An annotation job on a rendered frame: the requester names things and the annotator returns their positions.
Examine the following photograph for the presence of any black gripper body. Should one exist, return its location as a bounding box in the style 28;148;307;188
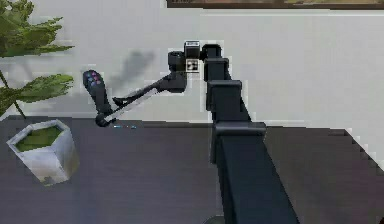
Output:
156;50;188;95

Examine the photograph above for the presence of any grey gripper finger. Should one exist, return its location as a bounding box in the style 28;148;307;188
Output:
112;79;165;107
95;87;163;128

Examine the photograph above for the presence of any black joystick with coloured buttons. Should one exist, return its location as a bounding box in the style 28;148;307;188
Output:
82;69;115;118

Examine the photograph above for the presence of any dark brown chest of drawers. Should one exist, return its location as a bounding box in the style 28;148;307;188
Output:
0;114;384;224

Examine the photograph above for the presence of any green house plant white pot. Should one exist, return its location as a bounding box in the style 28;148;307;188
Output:
0;0;81;187

